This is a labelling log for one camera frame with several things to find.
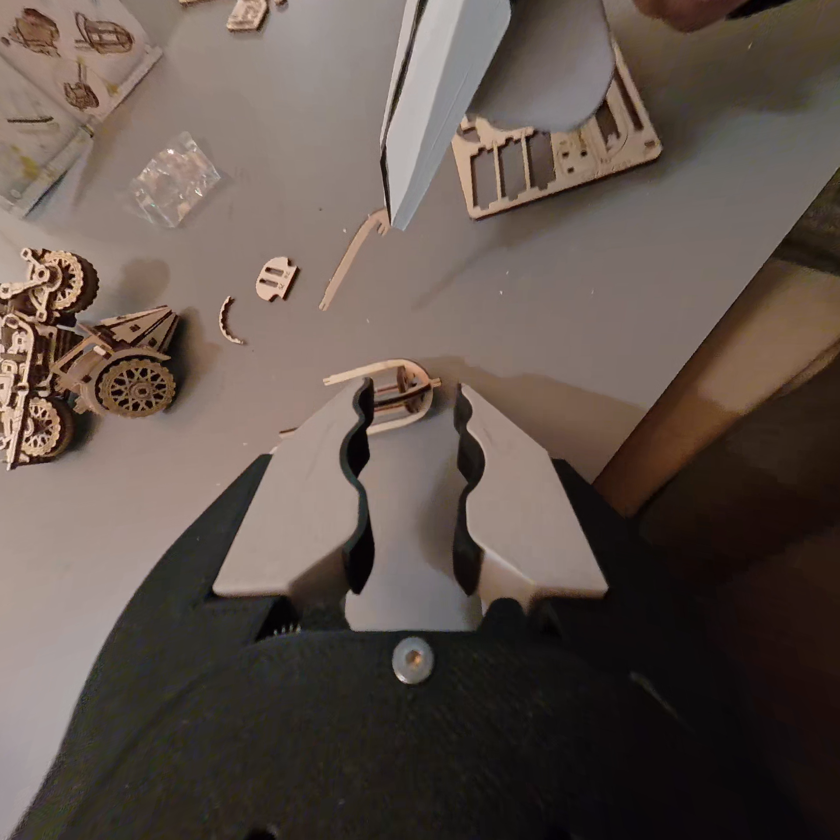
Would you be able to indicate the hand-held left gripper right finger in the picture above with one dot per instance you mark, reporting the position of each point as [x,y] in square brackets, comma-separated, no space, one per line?
[531,525]

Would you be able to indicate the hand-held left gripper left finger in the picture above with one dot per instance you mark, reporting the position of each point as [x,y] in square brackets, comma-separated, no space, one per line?
[295,505]

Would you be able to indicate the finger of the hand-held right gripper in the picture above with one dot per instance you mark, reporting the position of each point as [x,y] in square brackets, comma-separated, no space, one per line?
[453,92]
[401,85]

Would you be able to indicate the u-shaped wooden puzzle assembly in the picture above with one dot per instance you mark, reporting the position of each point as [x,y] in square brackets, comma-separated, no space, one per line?
[394,363]

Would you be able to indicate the long forked wooden strip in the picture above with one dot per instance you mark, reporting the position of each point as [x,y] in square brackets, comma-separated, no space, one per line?
[344,262]

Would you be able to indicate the person's right forearm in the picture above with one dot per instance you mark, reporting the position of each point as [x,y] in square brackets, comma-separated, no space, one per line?
[689,10]

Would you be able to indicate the grey desk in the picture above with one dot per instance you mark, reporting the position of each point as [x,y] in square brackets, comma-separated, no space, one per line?
[590,295]

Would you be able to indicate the small wooden puzzle piece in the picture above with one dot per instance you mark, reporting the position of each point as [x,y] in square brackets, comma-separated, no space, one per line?
[246,14]

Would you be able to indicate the wooden puzzle sheet with cutouts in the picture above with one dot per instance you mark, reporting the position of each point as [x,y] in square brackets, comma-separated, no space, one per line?
[633,148]

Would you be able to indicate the curved toothed wooden piece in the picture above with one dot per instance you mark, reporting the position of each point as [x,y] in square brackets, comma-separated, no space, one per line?
[227,325]

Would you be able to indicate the oval slotted wooden piece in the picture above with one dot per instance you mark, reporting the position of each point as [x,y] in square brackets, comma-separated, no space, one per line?
[275,281]

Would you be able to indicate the clear plastic bag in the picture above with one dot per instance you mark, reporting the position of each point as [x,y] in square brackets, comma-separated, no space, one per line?
[174,178]

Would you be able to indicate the wooden motorcycle model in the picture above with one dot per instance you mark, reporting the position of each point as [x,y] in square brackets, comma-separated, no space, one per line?
[65,367]

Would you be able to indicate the puzzle instruction booklet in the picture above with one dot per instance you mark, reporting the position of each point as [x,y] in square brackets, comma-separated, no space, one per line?
[39,131]

